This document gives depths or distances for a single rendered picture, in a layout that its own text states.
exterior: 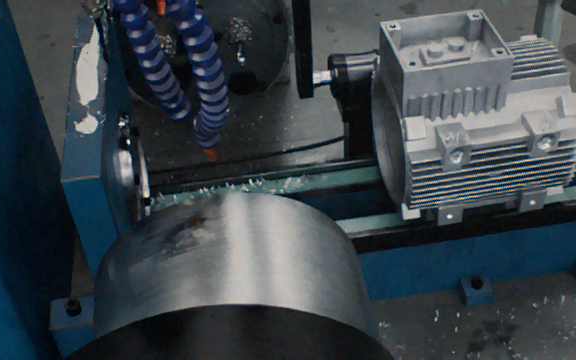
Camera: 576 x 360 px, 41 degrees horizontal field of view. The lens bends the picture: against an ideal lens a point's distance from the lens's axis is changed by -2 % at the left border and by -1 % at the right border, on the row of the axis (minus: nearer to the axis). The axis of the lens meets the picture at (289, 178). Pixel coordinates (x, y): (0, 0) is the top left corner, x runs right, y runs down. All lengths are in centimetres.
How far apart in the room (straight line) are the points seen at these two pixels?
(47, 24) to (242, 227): 112
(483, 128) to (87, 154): 42
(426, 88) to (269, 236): 29
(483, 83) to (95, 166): 41
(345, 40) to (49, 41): 59
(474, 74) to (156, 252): 40
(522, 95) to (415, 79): 14
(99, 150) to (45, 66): 81
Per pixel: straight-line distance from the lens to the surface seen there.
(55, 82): 150
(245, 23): 105
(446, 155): 84
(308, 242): 64
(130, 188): 85
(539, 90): 91
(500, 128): 89
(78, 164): 75
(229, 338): 31
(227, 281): 59
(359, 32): 153
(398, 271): 100
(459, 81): 85
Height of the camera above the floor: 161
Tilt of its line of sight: 43 degrees down
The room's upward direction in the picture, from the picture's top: 4 degrees counter-clockwise
